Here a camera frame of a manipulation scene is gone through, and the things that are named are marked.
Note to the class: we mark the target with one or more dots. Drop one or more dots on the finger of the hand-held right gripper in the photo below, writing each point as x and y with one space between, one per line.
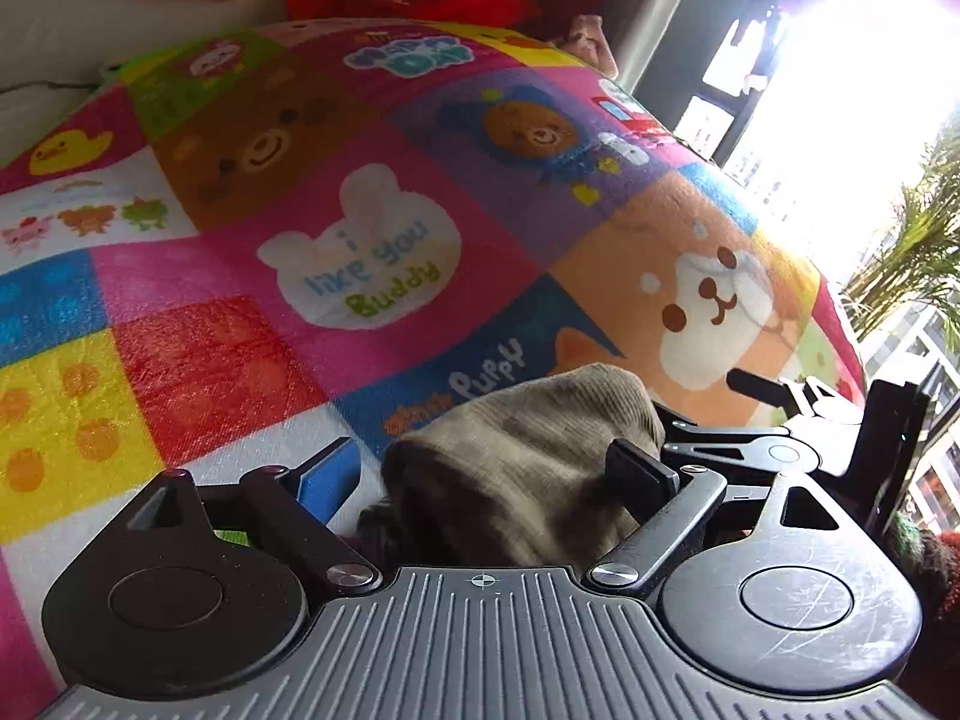
712 446
757 386

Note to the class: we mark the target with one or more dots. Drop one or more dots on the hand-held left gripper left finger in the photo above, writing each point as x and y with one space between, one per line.
330 476

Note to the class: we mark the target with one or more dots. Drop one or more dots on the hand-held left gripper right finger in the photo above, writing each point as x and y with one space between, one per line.
637 476

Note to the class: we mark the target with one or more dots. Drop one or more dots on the dark brown knit sweater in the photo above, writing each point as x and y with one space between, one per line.
375 532

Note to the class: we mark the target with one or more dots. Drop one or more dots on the green palm plant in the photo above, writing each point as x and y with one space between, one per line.
915 255

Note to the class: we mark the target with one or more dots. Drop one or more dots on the colourful printed play mat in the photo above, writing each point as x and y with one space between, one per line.
225 300

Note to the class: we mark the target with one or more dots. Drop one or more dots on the bright window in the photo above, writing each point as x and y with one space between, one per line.
840 90

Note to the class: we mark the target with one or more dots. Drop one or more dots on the pink cloth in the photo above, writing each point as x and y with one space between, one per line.
592 37

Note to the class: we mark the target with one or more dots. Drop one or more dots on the white sofa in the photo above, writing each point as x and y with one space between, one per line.
60 30

